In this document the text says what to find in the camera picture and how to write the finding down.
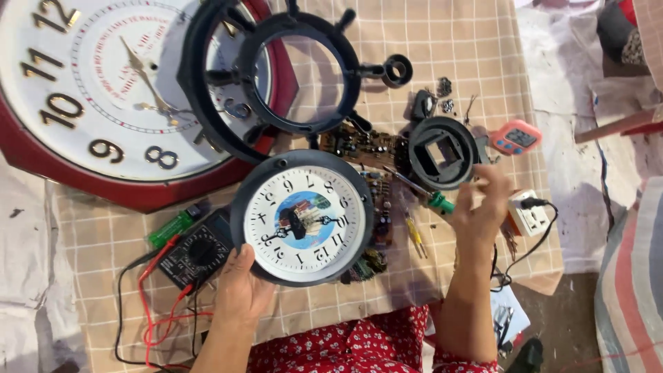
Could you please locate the person's right hand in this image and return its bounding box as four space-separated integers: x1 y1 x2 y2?
448 165 515 250

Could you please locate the person's left hand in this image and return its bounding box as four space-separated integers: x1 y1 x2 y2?
214 243 278 332

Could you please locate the small clock dial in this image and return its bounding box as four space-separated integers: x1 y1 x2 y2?
229 149 375 288

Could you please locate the pink digital timer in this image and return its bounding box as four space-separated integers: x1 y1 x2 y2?
488 119 544 156

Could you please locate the white power socket block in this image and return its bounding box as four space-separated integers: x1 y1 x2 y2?
507 190 551 238

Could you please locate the black round clock back cover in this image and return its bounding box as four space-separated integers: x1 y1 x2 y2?
407 116 480 191

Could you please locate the small yellow screwdriver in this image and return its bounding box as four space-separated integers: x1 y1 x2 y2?
404 211 429 260

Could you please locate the small black clock movement part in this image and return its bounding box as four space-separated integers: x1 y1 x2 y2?
411 89 438 122

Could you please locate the small brown circuit board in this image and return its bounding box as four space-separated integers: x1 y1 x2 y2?
360 170 394 247

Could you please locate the long brown circuit board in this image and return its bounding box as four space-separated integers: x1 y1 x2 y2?
318 123 412 172

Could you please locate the white printed paper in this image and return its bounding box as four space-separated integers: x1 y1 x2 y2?
489 285 531 358

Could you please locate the beige checked cloth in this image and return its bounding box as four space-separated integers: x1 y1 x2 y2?
44 0 565 373

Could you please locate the wooden stick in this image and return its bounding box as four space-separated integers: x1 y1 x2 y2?
574 106 663 145

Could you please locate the black object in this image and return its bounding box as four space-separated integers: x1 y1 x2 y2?
505 338 545 373

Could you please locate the grey red striped sack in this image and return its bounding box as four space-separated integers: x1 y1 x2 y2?
595 176 663 373

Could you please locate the red floral clothing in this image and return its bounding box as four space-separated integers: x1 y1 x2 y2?
248 305 499 373

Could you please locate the black multimeter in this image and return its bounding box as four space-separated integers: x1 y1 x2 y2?
157 207 235 292

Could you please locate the green lighter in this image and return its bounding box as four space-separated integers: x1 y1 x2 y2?
147 203 203 248

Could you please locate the red multimeter probe lead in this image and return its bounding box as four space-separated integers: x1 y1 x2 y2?
137 234 214 370

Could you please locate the black multimeter probe lead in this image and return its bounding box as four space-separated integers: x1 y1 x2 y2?
114 249 208 372

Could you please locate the black plug with cable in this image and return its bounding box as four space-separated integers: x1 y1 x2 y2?
489 197 560 291

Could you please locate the green handled screwdriver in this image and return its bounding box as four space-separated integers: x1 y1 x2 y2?
382 166 456 214

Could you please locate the bundle of coloured wires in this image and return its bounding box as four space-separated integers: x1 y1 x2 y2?
342 249 388 285

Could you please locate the black ship wheel clock frame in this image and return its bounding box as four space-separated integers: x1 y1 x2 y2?
177 0 414 165

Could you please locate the large red wall clock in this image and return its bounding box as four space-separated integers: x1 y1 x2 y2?
0 0 300 214

